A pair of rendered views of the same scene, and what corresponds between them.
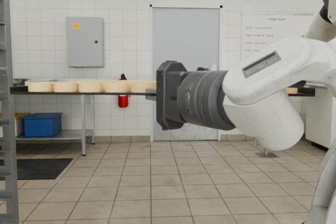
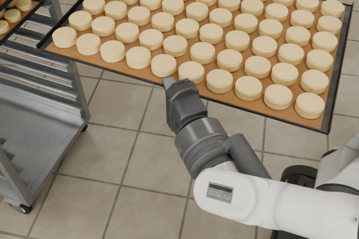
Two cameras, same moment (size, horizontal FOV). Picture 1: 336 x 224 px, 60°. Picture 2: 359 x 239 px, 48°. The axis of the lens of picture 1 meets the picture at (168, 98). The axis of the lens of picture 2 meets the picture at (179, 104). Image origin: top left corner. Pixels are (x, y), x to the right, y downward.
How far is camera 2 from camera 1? 0.55 m
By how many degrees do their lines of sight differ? 47
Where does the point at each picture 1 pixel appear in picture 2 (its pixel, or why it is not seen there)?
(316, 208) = (344, 150)
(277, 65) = (226, 207)
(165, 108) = (172, 123)
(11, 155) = (55, 8)
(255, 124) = not seen: hidden behind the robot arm
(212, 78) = (197, 156)
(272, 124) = not seen: hidden behind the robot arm
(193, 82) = (185, 143)
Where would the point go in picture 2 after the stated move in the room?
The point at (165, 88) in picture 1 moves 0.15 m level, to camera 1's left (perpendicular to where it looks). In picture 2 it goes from (171, 111) to (93, 95)
